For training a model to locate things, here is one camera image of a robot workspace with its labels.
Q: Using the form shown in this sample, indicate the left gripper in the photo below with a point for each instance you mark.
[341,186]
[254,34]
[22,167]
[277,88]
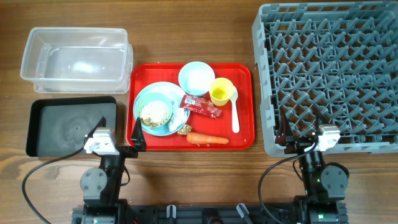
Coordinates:
[138,140]

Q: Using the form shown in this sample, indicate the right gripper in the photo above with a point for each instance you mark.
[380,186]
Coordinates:
[285,135]

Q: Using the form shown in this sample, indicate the rice and food leftovers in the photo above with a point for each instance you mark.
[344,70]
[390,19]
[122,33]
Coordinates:
[155,114]

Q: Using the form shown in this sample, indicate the pale green bowl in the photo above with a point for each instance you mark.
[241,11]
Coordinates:
[147,98]

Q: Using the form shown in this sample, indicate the light blue plate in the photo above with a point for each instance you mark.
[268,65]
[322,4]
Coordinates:
[175,94]

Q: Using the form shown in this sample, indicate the white tissue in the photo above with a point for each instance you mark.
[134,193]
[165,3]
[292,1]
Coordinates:
[178,117]

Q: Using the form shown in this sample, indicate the white plastic spoon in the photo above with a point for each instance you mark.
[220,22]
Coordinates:
[235,118]

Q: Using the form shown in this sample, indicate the yellow plastic cup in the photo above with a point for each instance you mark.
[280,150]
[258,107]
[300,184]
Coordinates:
[221,90]

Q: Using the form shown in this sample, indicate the red snack wrapper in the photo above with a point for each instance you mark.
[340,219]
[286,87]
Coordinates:
[200,105]

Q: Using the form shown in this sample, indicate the light blue bowl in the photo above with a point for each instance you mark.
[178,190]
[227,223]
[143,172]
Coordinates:
[195,78]

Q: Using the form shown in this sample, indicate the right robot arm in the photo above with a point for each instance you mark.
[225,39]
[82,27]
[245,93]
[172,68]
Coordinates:
[324,183]

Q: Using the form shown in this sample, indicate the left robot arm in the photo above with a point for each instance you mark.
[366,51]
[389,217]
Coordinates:
[101,185]

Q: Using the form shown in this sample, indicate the black waste tray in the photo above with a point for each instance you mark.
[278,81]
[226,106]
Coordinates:
[58,127]

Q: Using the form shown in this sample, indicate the grey dishwasher rack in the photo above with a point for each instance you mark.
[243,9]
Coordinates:
[338,59]

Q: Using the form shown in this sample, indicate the brown food scrap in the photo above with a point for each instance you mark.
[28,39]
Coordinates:
[185,130]

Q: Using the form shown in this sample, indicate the orange carrot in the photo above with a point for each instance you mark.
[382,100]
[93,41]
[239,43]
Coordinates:
[197,138]

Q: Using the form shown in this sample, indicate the red serving tray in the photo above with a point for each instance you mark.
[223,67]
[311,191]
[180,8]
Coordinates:
[146,74]

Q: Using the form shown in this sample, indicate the clear plastic bin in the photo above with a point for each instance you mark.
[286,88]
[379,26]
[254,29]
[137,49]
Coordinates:
[78,60]

